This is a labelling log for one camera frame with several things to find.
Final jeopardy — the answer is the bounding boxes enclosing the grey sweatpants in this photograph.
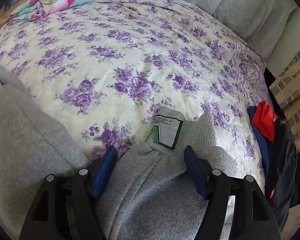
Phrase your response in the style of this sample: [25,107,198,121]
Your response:
[0,65,236,239]

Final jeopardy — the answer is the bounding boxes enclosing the black garment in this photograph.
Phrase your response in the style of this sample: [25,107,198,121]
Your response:
[267,119,297,230]

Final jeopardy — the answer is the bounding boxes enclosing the blue garment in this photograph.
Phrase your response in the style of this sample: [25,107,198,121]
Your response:
[247,106,271,179]

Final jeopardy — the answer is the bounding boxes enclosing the red garment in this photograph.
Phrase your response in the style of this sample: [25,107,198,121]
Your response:
[252,101,277,142]

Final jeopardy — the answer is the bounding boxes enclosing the brown checkered curtain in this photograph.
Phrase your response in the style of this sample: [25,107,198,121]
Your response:
[270,50,300,151]

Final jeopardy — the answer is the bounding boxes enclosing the purple floral bedspread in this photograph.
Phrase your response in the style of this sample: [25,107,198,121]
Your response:
[0,0,269,186]

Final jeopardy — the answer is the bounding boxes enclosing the folded turquoise floral blanket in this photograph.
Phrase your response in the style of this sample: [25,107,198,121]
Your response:
[10,0,96,23]

